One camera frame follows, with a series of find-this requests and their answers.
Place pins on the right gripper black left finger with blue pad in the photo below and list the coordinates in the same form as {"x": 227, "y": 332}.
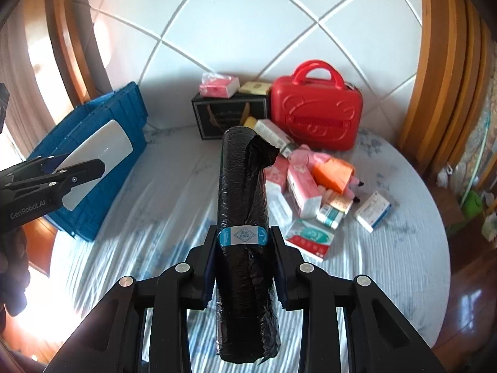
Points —
{"x": 200, "y": 283}

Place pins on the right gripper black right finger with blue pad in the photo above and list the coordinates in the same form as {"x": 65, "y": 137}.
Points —
{"x": 289, "y": 286}

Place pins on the pink tissue pack on bag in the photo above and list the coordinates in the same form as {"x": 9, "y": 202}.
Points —
{"x": 215, "y": 85}

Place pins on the red green medicine box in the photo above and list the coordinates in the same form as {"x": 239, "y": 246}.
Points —
{"x": 311, "y": 240}

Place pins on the clear plastic case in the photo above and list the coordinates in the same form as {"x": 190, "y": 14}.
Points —
{"x": 280, "y": 213}

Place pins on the olive small box on bag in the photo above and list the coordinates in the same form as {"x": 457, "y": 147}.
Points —
{"x": 255, "y": 88}

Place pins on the yellow plush toy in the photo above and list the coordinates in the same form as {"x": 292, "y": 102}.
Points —
{"x": 250, "y": 122}

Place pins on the person's left hand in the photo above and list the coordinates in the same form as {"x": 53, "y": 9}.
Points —
{"x": 15, "y": 275}

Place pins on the black garbage bag roll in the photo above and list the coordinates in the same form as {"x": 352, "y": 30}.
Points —
{"x": 247, "y": 327}

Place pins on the white curtain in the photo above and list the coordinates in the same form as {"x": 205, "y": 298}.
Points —
{"x": 28, "y": 119}

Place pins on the pink pig plush orange dress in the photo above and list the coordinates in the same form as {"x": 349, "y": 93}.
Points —
{"x": 330, "y": 172}

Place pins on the long white barcode box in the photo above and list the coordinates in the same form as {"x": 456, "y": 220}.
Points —
{"x": 275, "y": 136}

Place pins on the black gift bag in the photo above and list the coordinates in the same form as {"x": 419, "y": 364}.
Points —
{"x": 215, "y": 115}

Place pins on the teal white small box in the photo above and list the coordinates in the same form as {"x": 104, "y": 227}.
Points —
{"x": 329, "y": 216}

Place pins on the small white medicine box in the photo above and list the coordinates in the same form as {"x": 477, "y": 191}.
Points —
{"x": 372, "y": 211}

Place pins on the red bear suitcase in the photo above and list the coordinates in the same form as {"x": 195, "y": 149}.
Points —
{"x": 316, "y": 107}

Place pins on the blue plastic storage crate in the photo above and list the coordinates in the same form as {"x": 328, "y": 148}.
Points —
{"x": 126, "y": 106}

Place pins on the white device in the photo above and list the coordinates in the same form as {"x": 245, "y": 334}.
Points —
{"x": 97, "y": 159}

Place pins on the wooden door frame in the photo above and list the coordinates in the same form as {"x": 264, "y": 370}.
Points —
{"x": 456, "y": 58}

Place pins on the pink floral tissue pack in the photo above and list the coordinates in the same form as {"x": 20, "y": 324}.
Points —
{"x": 275, "y": 175}

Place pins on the white red tissue pack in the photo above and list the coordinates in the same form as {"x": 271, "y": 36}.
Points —
{"x": 304, "y": 191}

